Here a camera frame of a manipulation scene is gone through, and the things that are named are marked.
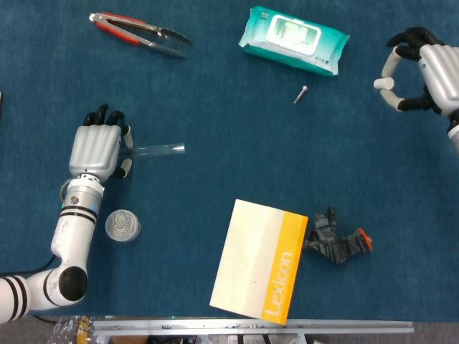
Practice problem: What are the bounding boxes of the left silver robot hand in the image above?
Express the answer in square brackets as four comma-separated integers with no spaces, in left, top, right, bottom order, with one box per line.
[67,103,136,180]

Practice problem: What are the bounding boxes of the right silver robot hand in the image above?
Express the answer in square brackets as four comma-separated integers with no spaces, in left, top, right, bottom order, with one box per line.
[373,27,459,125]

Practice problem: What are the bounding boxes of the clear glass test tube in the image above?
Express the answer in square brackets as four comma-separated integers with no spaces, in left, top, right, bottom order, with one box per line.
[120,142,186,158]

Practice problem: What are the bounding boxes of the round clear pin container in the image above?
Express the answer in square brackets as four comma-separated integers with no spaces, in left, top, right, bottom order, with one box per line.
[105,209,142,243]

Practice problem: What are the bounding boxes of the teal felt table cover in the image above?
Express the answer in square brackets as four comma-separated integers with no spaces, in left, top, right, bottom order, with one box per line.
[0,0,459,322]

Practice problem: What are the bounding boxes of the small metal bolt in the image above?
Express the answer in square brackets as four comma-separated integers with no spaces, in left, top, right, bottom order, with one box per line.
[293,84,309,105]

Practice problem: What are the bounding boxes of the green wet wipes pack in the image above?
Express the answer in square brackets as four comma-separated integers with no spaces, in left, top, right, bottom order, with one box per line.
[238,5,351,77]

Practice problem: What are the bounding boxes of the crumpled clear plastic wrap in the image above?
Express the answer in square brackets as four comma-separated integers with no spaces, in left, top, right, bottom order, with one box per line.
[52,315,96,344]

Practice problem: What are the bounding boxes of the white yellow Lexicon book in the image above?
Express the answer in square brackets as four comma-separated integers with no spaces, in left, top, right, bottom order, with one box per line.
[209,199,309,326]

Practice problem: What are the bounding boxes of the grey knit work glove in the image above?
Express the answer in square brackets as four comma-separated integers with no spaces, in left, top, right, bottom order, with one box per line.
[303,206,374,266]

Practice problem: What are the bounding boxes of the red-handled metal tongs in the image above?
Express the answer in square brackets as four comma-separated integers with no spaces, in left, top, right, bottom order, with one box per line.
[88,11,193,60]

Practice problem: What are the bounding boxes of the aluminium profile rail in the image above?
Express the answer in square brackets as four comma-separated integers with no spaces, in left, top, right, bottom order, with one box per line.
[91,317,415,338]

